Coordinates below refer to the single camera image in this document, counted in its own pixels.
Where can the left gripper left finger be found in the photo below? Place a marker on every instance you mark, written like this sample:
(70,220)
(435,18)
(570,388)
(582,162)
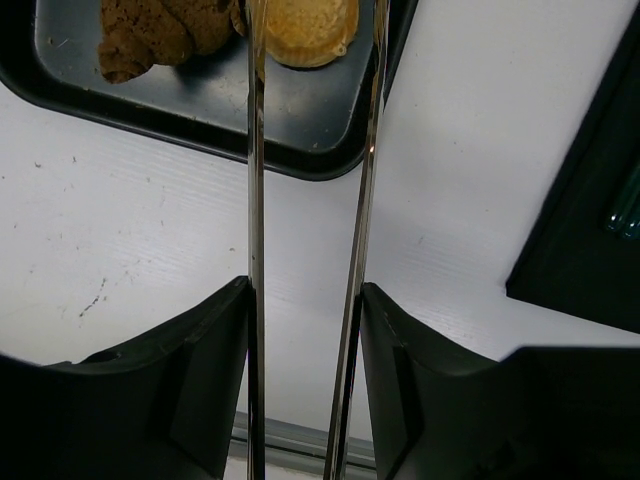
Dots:
(158,406)

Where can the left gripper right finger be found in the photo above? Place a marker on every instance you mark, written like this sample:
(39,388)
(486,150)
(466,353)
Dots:
(441,411)

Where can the small tan round bun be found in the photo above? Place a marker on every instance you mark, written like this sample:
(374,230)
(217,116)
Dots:
(309,34)

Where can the metal tongs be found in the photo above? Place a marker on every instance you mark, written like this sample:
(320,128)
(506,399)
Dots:
(338,437)

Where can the brown chocolate bread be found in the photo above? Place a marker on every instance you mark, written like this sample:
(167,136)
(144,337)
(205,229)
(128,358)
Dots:
(139,34)

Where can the black placemat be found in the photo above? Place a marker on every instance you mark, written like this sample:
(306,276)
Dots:
(570,262)

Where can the black baking tray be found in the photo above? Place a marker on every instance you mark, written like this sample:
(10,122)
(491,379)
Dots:
(316,119)

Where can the aluminium rail front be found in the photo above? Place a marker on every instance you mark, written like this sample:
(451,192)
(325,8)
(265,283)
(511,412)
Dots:
(301,449)

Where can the gold spoon dark handle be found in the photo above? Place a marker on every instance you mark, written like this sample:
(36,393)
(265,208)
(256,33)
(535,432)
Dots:
(622,214)

